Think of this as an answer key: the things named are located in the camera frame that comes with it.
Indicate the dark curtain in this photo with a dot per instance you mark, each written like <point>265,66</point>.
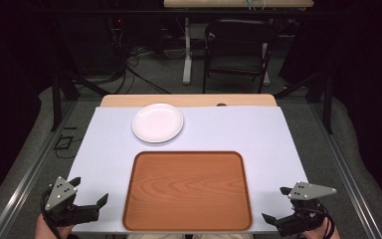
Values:
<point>10,66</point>
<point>368,66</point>

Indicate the white round plate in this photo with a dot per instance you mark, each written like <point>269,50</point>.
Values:
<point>157,122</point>

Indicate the white table cover sheet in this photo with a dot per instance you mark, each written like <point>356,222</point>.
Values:
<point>265,139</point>

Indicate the person's right hand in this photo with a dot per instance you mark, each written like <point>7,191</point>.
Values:
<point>321,233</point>

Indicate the brown wooden tray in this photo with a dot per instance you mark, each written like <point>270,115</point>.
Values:
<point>187,191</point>

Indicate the background desk with white legs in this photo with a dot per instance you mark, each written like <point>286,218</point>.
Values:
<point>238,3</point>

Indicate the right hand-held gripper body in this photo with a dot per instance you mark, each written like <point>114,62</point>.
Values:
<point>306,191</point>

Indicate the black metal stand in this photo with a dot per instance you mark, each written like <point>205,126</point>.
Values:
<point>57,99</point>
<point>327,103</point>

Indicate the dark equipment with red light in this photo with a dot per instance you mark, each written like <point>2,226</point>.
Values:
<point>119,26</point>

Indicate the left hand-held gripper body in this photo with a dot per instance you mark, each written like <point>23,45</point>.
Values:
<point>60,192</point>

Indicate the aluminium floor rail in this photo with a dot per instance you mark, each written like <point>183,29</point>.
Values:
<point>348,179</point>
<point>30,179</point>

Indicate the person's left hand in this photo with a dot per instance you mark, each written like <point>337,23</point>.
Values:
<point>44,229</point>

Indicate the light wooden table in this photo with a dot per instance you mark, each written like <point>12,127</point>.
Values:
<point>185,100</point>

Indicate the black folding chair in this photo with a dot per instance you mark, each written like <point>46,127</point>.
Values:
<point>238,33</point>

